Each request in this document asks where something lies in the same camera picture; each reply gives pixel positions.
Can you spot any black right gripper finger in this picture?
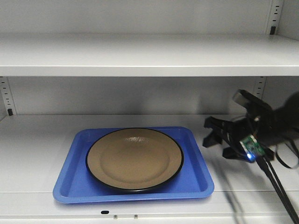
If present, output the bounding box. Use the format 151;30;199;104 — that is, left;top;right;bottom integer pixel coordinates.
202;132;222;147
204;116;233;133

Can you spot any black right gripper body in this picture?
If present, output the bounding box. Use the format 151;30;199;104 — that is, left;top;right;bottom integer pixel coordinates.
220;112;274;161

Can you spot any beige plate with black rim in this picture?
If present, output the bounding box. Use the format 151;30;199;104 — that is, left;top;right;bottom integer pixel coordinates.
86;128;184;191

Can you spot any blue plastic tray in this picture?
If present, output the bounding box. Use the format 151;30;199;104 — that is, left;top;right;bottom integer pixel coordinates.
53;126;214;203

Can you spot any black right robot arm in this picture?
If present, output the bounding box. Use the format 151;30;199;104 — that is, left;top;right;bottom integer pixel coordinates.
203;90;299;163

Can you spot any white lower cabinet shelf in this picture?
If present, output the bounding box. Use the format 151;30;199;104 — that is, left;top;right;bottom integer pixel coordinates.
0;115;291;224

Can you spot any white cabinet shelf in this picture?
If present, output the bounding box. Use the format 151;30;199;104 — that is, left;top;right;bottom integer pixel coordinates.
0;34;299;77
0;115;291;224

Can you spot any white upper cabinet shelf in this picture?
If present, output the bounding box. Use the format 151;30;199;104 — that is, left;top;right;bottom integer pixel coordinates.
0;34;299;77

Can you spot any green right circuit board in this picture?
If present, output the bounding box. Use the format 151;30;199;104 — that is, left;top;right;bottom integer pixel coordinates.
239;135;266;162

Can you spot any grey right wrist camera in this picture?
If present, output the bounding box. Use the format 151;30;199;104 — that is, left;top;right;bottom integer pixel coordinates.
233;89;272;110

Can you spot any black right braided cable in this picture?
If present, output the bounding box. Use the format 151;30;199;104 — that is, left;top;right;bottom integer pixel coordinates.
256;154;299;224

